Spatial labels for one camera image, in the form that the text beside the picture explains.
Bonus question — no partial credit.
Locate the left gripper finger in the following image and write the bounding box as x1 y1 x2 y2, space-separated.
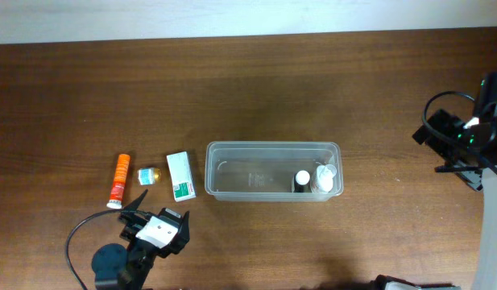
172 211 190 254
122 189 148 213

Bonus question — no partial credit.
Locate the orange tablet tube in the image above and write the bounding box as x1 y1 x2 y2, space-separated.
106 154 130 209

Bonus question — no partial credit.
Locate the white squeeze bottle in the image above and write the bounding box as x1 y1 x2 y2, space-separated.
310 164 338 193

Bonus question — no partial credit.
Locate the dark bottle white cap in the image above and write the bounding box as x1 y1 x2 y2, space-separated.
292 170 310 193

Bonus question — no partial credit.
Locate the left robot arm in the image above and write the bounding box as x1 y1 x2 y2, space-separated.
91 193 190 289

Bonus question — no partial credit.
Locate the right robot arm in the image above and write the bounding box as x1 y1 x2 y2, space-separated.
371 169 497 290

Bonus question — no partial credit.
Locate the clear plastic container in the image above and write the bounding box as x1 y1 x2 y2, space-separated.
205 141 344 202

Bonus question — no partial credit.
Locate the small blue-labelled gold-cap bottle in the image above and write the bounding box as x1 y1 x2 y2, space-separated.
137 168 161 185

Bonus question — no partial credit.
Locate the white green medicine box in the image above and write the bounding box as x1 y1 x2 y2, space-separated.
166 151 197 202

